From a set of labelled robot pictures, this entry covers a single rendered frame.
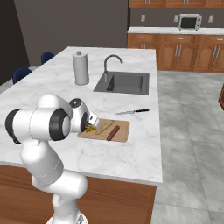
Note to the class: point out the brown sausage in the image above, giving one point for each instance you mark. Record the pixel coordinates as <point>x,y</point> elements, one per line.
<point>113,133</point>

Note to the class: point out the yellow cheese wedge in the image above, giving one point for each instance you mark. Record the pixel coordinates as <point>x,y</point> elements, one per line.
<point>89,128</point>

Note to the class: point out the dark blue chair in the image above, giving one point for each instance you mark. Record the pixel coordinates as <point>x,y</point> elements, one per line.
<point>46,57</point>
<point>21,74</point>

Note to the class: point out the white paper towel roll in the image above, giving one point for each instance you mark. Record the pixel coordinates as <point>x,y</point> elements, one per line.
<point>80,68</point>

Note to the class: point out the white wall socket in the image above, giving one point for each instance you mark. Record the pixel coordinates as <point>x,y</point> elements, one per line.
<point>211,18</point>
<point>176,18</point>
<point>143,18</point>

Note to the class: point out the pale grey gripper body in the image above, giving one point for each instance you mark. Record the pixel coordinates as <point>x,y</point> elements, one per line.
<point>97,123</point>

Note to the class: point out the grey curved tap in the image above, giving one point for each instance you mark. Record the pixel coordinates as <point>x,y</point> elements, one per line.
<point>108,61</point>

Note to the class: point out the grey sink basin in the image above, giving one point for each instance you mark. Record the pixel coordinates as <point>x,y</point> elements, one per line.
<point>124,83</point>

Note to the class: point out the brown wooden cabinet edge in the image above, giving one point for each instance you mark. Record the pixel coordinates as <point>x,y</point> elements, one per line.
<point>222,97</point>

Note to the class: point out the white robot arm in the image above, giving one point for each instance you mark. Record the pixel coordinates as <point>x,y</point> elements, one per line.
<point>43,125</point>

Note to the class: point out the wooden base cupboard run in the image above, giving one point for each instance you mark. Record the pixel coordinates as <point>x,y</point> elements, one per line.
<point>178,52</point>

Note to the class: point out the wooden island cabinet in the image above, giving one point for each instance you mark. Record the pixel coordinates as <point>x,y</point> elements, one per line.
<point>116,201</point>

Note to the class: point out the wooden wall cupboard run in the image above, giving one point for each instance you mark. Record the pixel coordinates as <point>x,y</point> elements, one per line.
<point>175,3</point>

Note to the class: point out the white microwave oven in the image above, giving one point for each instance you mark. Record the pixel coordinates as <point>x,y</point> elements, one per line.
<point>190,22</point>

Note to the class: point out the pale yellow flat stick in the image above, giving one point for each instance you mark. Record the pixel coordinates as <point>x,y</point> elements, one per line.
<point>105,127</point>

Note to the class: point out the wooden cutting board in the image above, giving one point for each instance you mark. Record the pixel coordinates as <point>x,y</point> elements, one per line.
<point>120,131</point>

